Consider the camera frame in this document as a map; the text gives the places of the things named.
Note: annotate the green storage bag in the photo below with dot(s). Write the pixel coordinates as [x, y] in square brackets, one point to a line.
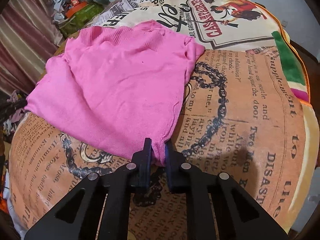
[80, 18]

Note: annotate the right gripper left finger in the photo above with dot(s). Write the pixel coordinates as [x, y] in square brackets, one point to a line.
[98, 207]

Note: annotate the newspaper print blanket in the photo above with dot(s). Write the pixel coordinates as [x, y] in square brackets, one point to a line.
[246, 111]

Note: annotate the pink knit cardigan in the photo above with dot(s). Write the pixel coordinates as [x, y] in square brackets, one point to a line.
[114, 87]

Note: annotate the striped brown curtain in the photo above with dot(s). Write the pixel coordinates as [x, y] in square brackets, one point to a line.
[28, 40]

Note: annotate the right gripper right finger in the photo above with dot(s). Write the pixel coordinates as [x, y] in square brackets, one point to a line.
[217, 206]

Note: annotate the orange box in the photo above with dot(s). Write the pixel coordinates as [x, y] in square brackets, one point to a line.
[75, 9]

